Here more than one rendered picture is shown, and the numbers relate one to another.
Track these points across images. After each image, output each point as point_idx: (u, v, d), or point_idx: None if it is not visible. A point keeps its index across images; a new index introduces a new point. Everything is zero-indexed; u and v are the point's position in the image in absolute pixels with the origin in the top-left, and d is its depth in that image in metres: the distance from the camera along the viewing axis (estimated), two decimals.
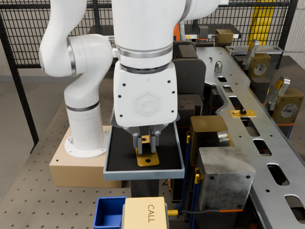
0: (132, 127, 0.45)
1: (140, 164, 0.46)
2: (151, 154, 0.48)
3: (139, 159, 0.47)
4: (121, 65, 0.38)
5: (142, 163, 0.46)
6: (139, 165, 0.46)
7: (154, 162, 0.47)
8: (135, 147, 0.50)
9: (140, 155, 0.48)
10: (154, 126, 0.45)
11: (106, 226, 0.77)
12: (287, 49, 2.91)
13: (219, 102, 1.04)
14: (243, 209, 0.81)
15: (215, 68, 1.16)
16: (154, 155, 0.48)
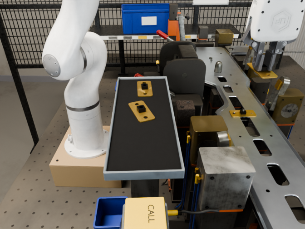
0: (260, 44, 0.56)
1: (263, 76, 0.58)
2: (268, 72, 0.60)
3: (260, 74, 0.59)
4: None
5: (264, 76, 0.58)
6: (262, 77, 0.58)
7: (273, 75, 0.58)
8: (252, 68, 0.62)
9: (258, 72, 0.60)
10: (277, 45, 0.57)
11: (106, 226, 0.77)
12: (287, 49, 2.91)
13: (219, 102, 1.04)
14: (243, 209, 0.81)
15: (215, 68, 1.16)
16: (271, 72, 0.60)
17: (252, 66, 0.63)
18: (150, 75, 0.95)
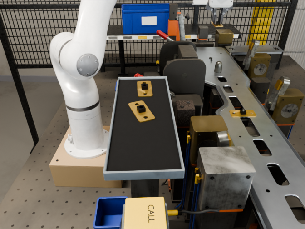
0: (214, 9, 1.14)
1: (215, 26, 1.15)
2: (219, 24, 1.17)
3: (214, 25, 1.16)
4: None
5: (216, 26, 1.15)
6: (215, 26, 1.15)
7: (221, 26, 1.16)
8: (212, 23, 1.19)
9: (214, 24, 1.17)
10: (223, 10, 1.14)
11: (106, 226, 0.77)
12: (287, 49, 2.91)
13: (219, 102, 1.04)
14: (243, 209, 0.81)
15: (215, 68, 1.16)
16: (221, 24, 1.17)
17: (213, 22, 1.20)
18: (150, 75, 0.95)
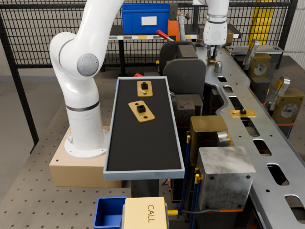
0: (209, 46, 1.23)
1: (210, 61, 1.24)
2: (213, 59, 1.26)
3: (209, 60, 1.25)
4: (209, 21, 1.16)
5: (211, 61, 1.24)
6: (209, 61, 1.24)
7: (215, 61, 1.24)
8: (207, 57, 1.28)
9: (209, 59, 1.26)
10: (217, 47, 1.23)
11: (106, 226, 0.77)
12: (287, 49, 2.91)
13: (219, 102, 1.04)
14: (243, 209, 0.81)
15: (215, 68, 1.16)
16: (215, 59, 1.26)
17: (207, 56, 1.29)
18: (150, 75, 0.95)
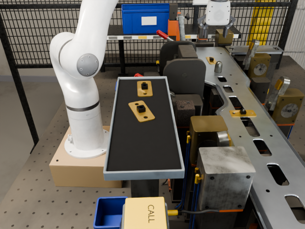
0: (206, 24, 1.17)
1: (210, 62, 1.25)
2: (213, 61, 1.26)
3: (209, 62, 1.25)
4: None
5: (210, 62, 1.25)
6: (209, 63, 1.24)
7: (215, 62, 1.25)
8: (207, 59, 1.28)
9: (209, 61, 1.26)
10: (225, 26, 1.18)
11: (106, 226, 0.77)
12: (287, 49, 2.91)
13: (219, 102, 1.04)
14: (243, 209, 0.81)
15: (215, 68, 1.16)
16: (215, 61, 1.26)
17: (207, 58, 1.29)
18: (150, 75, 0.95)
